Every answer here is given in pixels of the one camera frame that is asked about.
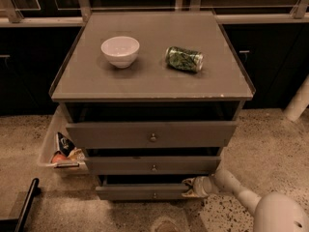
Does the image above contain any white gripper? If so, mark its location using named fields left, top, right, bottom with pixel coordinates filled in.
left=182, top=176, right=219, bottom=198

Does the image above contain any grey bottom drawer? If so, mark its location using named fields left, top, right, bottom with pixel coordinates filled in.
left=96, top=175, right=194, bottom=201

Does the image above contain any grey drawer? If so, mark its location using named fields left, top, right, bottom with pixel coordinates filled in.
left=96, top=175, right=194, bottom=201
left=85, top=157, right=220, bottom=175
left=66, top=121, right=237, bottom=149

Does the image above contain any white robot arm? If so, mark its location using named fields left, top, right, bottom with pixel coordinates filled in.
left=183, top=169, right=309, bottom=232

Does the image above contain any grey top drawer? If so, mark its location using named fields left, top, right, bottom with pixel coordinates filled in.
left=66, top=121, right=237, bottom=149

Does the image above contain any grey middle drawer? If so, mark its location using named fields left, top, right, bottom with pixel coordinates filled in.
left=85, top=157, right=220, bottom=175

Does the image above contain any grey drawer cabinet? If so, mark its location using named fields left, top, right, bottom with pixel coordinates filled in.
left=48, top=11, right=257, bottom=195

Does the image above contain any green soda can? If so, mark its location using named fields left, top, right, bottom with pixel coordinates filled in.
left=165, top=46, right=204, bottom=73

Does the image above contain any black snack bag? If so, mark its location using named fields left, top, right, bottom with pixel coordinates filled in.
left=56, top=132, right=75, bottom=157

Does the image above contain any clear plastic storage bin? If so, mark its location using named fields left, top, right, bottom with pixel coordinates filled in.
left=38, top=106, right=89, bottom=176

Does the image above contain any red round fruit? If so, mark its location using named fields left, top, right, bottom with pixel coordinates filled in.
left=51, top=154, right=68, bottom=163

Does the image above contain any white table leg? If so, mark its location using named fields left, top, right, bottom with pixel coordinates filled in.
left=284, top=74, right=309, bottom=122

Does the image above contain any white ceramic bowl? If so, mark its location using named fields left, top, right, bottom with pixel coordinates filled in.
left=100, top=36, right=140, bottom=69

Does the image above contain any black bar object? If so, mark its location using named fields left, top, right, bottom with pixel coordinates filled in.
left=0, top=178, right=41, bottom=232

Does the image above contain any metal window frame rail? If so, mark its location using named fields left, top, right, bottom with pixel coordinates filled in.
left=1, top=0, right=309, bottom=27

